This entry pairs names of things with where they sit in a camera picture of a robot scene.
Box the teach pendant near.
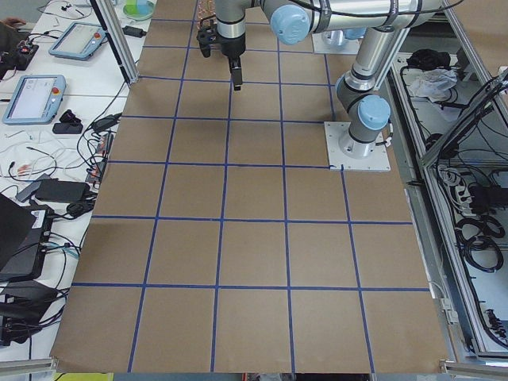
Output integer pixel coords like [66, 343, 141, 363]
[2, 75, 67, 125]

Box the teach pendant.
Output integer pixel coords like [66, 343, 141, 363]
[2, 75, 67, 125]
[48, 22, 106, 60]

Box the black power brick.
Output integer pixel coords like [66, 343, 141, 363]
[35, 179, 90, 203]

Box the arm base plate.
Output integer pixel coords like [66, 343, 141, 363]
[312, 30, 360, 56]
[324, 121, 391, 172]

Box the aluminium frame post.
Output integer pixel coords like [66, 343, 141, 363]
[90, 0, 139, 86]

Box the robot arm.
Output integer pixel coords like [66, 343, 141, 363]
[197, 0, 450, 159]

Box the black laptop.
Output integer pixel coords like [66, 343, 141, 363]
[1, 195, 53, 283]

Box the teach pendant far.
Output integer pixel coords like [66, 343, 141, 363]
[48, 22, 106, 60]

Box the white crumpled cloth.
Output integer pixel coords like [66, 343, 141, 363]
[408, 68, 458, 102]

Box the copper wire wine basket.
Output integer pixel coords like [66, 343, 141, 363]
[197, 0, 215, 21]

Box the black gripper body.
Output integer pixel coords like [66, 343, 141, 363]
[197, 17, 245, 60]

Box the green bowl with blue cube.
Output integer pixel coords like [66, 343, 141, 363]
[122, 0, 155, 21]

